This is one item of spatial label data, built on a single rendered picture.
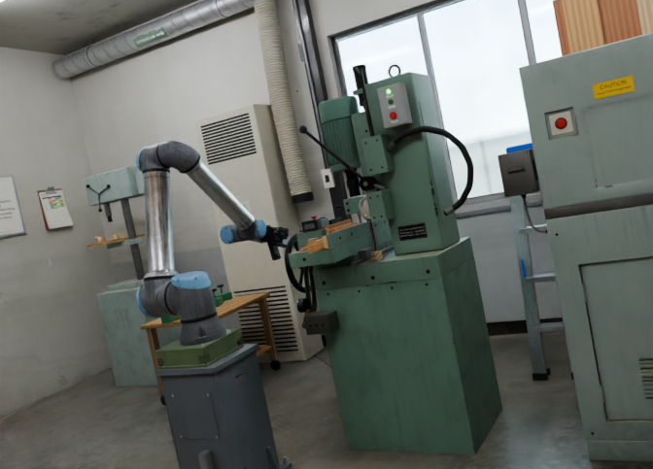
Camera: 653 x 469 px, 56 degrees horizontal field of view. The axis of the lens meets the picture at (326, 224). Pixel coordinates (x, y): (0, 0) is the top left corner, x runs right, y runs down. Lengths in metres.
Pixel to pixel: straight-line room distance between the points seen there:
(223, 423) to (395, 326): 0.77
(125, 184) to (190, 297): 2.29
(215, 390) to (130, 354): 2.35
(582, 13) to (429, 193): 1.66
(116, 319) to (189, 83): 1.86
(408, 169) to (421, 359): 0.76
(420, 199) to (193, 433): 1.29
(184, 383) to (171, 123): 2.89
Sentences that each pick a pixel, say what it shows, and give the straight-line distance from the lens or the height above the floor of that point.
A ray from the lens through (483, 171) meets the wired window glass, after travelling 4.00.
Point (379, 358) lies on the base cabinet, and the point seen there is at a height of 0.40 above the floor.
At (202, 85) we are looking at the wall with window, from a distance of 4.85.
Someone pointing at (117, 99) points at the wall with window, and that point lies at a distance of 5.43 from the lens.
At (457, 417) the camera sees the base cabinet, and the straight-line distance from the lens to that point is 2.56.
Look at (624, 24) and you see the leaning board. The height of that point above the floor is 1.68.
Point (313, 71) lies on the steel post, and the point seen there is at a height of 1.93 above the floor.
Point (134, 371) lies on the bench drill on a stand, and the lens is 4.78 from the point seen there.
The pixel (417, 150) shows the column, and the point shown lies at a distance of 2.48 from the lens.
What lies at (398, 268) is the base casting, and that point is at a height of 0.77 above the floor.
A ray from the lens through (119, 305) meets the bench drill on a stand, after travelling 4.71.
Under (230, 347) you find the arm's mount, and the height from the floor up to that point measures 0.57.
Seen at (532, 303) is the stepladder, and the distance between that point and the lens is 3.23.
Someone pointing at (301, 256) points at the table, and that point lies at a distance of 2.47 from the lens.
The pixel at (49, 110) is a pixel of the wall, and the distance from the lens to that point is 5.58.
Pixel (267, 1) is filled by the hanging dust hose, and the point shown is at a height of 2.46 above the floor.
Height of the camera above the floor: 1.12
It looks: 3 degrees down
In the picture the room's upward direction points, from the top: 11 degrees counter-clockwise
